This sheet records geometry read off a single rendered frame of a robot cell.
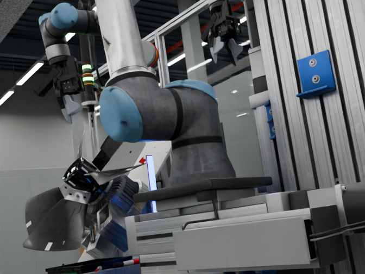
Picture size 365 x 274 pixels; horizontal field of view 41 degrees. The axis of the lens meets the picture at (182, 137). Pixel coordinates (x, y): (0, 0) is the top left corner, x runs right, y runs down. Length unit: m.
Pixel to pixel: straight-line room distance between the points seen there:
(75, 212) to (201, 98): 0.91
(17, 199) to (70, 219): 5.66
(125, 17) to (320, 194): 0.57
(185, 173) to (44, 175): 6.67
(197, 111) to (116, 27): 0.26
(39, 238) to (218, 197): 0.96
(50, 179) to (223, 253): 6.90
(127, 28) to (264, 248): 0.58
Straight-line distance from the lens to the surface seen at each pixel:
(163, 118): 1.00
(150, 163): 1.57
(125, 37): 1.08
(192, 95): 1.06
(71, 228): 1.78
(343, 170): 1.05
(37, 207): 2.11
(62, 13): 1.55
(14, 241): 7.41
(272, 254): 0.77
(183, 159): 1.04
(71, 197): 1.89
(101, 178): 1.66
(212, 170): 1.01
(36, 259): 7.51
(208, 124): 1.05
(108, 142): 1.95
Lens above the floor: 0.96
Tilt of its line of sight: 10 degrees up
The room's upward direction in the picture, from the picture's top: 8 degrees counter-clockwise
